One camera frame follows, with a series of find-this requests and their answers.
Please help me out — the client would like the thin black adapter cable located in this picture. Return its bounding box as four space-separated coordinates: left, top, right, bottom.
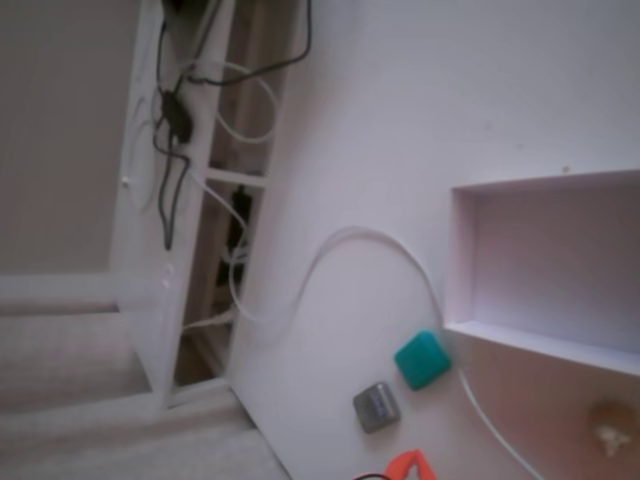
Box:
152 14 192 251

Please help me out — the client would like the black hanging cable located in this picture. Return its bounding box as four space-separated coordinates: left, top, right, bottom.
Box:
187 0 314 86

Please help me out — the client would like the black power adapter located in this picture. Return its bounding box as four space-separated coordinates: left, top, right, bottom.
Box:
159 91 195 145

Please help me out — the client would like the white cardboard box bin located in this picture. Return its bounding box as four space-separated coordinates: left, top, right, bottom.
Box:
442 169 640 376

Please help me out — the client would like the thin white usb cable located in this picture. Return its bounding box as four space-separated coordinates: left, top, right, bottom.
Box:
239 225 546 480

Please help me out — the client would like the white looped cable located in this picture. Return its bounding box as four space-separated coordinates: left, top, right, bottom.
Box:
179 59 280 147

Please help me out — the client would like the small beige lump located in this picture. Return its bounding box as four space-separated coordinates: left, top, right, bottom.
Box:
587 399 634 456

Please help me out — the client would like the grey rounded square block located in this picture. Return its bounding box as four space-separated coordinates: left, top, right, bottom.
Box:
352 381 403 435

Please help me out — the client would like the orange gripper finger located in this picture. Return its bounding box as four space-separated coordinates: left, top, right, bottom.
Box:
385 448 439 480

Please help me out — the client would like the green cube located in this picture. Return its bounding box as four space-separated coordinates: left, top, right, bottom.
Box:
393 328 454 393

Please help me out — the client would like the white furniture frame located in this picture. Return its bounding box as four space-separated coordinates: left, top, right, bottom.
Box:
108 0 306 409

